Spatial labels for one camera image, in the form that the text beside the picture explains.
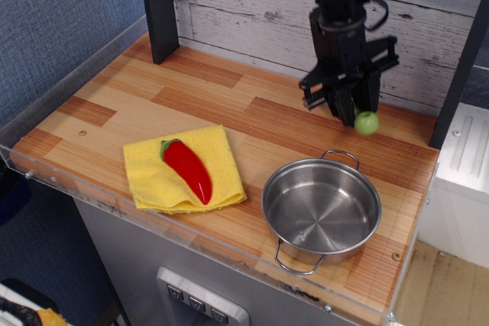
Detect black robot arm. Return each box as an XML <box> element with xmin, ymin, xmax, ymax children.
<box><xmin>299</xmin><ymin>0</ymin><xmax>399</xmax><ymax>127</ymax></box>

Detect yellow object bottom left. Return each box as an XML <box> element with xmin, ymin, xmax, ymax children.
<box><xmin>37</xmin><ymin>308</ymin><xmax>69</xmax><ymax>326</ymax></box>

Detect yellow folded cloth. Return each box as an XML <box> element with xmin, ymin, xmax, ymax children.
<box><xmin>123</xmin><ymin>125</ymin><xmax>247</xmax><ymax>214</ymax></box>

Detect clear acrylic table guard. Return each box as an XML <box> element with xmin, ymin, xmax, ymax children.
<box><xmin>1</xmin><ymin>21</ymin><xmax>438</xmax><ymax>325</ymax></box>

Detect grey cabinet with buttons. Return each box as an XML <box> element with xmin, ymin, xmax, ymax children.
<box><xmin>75</xmin><ymin>200</ymin><xmax>352</xmax><ymax>325</ymax></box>

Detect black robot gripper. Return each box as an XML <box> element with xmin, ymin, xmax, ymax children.
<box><xmin>300</xmin><ymin>8</ymin><xmax>399</xmax><ymax>127</ymax></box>

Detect white side appliance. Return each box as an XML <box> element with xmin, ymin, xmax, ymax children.
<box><xmin>418</xmin><ymin>103</ymin><xmax>488</xmax><ymax>268</ymax></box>

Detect red toy chili pepper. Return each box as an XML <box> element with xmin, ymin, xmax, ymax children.
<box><xmin>160</xmin><ymin>139</ymin><xmax>213</xmax><ymax>205</ymax></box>

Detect dark grey left post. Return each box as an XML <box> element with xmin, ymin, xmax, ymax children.
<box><xmin>144</xmin><ymin>0</ymin><xmax>180</xmax><ymax>64</ymax></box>

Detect dark grey right post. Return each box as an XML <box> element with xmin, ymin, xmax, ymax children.
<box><xmin>429</xmin><ymin>0</ymin><xmax>488</xmax><ymax>149</ymax></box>

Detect stainless steel pot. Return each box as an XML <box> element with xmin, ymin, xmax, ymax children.
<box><xmin>261</xmin><ymin>150</ymin><xmax>382</xmax><ymax>276</ymax></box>

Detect green handled grey spatula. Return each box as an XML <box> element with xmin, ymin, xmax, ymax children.
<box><xmin>354</xmin><ymin>105</ymin><xmax>380</xmax><ymax>136</ymax></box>

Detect dark grey post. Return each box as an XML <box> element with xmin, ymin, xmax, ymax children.
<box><xmin>429</xmin><ymin>0</ymin><xmax>488</xmax><ymax>149</ymax></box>
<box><xmin>144</xmin><ymin>0</ymin><xmax>180</xmax><ymax>64</ymax></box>

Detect brass screw right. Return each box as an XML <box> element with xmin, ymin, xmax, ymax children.
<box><xmin>392</xmin><ymin>253</ymin><xmax>402</xmax><ymax>261</ymax></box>

